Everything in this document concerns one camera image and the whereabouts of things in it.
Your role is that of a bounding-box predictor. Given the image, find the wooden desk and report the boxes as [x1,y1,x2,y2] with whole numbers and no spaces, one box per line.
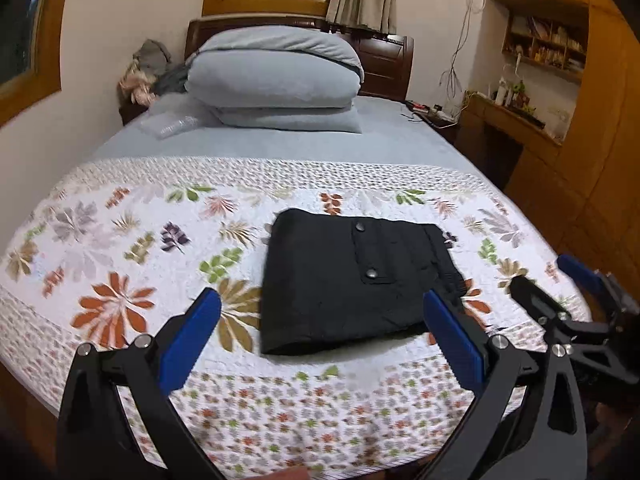
[460,92,563,191]

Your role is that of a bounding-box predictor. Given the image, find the dark wooden headboard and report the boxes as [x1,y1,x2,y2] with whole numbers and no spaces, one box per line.
[185,16,416,101]

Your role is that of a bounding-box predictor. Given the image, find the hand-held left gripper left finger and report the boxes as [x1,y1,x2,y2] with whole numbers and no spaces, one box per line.
[55,287,226,480]

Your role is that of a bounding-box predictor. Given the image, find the black pants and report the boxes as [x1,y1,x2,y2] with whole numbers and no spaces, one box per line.
[260,208,468,356]

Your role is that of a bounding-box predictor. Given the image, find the clear plastic bag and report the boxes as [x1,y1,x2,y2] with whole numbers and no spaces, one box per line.
[139,112,202,140]

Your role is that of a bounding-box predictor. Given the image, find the dark nightstand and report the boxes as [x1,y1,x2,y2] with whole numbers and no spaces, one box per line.
[404,99,462,142]

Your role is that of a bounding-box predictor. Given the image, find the white floral quilt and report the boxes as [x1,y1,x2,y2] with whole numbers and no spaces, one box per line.
[0,157,593,478]

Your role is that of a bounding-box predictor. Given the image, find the wooden wardrobe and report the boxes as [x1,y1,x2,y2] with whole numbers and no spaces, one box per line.
[487,0,640,306]

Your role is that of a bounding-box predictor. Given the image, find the folded grey duvet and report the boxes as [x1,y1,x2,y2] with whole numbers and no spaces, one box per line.
[184,27,365,135]

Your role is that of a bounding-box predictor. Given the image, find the wooden wall shelf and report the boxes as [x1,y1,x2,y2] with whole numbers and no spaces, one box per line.
[501,0,589,82]

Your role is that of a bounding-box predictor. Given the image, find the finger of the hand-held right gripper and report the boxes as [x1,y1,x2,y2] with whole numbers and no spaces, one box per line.
[510,275,572,327]
[557,254,610,297]

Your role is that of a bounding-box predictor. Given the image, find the pile of clothes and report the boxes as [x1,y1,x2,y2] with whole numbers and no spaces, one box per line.
[119,39,190,107]

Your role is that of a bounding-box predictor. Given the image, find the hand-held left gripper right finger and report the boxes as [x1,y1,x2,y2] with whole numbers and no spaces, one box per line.
[420,290,588,480]

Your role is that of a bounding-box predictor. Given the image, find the small potted plant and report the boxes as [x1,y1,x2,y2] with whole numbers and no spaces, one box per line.
[509,80,535,112]

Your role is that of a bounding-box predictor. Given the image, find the hanging wall cables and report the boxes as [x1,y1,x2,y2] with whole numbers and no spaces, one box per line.
[439,0,482,107]

